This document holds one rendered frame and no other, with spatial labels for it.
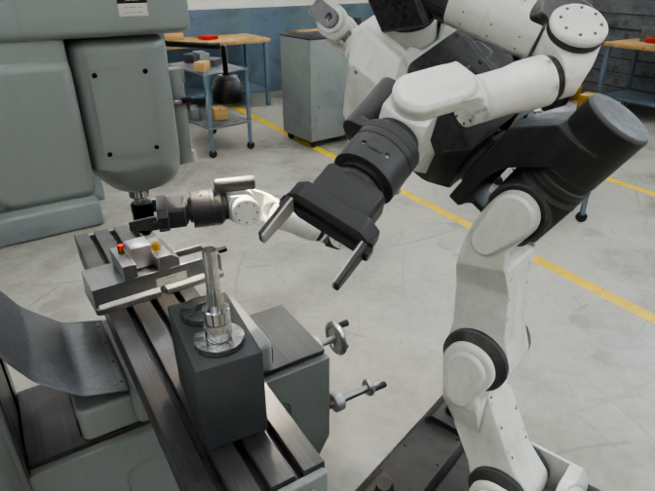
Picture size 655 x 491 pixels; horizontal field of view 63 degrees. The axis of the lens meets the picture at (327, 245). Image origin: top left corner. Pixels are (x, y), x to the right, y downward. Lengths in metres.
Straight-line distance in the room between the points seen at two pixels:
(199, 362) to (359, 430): 1.52
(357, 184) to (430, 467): 1.02
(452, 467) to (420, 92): 1.10
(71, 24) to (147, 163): 0.29
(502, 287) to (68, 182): 0.84
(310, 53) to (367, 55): 4.59
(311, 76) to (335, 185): 4.98
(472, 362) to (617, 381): 1.87
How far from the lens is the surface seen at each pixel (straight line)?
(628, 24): 8.93
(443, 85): 0.72
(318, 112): 5.73
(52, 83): 1.09
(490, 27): 0.89
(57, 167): 1.12
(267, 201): 1.35
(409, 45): 0.99
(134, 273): 1.46
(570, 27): 0.84
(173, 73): 1.23
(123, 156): 1.16
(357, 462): 2.29
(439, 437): 1.60
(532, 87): 0.80
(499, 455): 1.32
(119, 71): 1.12
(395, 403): 2.52
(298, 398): 1.62
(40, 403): 1.59
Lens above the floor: 1.75
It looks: 28 degrees down
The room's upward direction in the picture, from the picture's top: straight up
